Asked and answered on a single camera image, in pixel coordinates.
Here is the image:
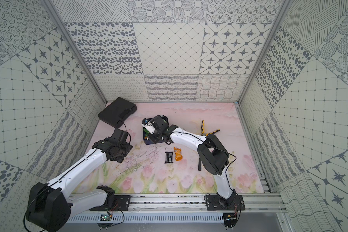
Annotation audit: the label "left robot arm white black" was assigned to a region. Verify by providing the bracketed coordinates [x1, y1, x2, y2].
[23, 137, 133, 232]

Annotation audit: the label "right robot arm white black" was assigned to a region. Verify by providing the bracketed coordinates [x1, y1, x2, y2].
[142, 115, 236, 205]

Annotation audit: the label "dark blue storage box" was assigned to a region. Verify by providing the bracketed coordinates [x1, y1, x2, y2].
[142, 115, 169, 145]

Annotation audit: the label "yellow black pliers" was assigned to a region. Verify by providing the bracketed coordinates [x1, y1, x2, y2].
[201, 120, 221, 136]

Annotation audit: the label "white vent grille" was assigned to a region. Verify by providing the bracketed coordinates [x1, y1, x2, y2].
[68, 212, 223, 223]

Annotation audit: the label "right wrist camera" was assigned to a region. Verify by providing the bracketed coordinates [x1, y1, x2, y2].
[144, 121, 156, 134]

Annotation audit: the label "claw hammer black handle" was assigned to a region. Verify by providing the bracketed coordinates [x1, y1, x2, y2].
[198, 158, 202, 172]

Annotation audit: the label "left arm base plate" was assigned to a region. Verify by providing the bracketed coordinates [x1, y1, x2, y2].
[90, 195, 131, 211]

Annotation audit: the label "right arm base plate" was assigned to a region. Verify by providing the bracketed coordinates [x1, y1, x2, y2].
[204, 194, 246, 211]

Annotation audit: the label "aluminium mounting rail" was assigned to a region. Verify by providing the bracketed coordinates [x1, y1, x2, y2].
[66, 193, 287, 215]

